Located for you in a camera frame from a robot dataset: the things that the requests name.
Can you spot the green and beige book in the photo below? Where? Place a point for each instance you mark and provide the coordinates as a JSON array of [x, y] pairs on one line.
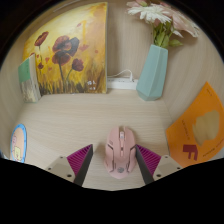
[[28, 80]]

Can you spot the pink and white flower bouquet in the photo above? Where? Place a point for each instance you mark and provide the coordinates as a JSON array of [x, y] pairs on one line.
[[156, 15]]

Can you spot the round blue-rimmed cartoon mouse pad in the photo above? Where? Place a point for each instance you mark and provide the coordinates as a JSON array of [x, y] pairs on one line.
[[18, 143]]

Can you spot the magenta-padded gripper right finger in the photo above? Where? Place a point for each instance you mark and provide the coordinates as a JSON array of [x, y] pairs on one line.
[[150, 160]]

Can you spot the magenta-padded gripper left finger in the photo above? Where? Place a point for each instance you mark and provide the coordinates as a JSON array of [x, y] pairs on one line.
[[78, 160]]

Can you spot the pink computer mouse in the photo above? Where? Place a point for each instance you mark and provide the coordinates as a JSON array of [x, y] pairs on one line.
[[120, 153]]

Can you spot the teal faceted vase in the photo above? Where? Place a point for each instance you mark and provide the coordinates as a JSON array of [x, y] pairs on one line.
[[153, 75]]

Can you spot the orange book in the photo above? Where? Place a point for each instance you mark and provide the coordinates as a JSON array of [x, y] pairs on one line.
[[200, 133]]

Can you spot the white power strip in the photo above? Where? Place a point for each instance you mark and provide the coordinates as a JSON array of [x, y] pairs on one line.
[[121, 84]]

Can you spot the yellow poppy flower painting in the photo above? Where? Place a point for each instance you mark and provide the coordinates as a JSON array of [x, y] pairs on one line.
[[73, 50]]

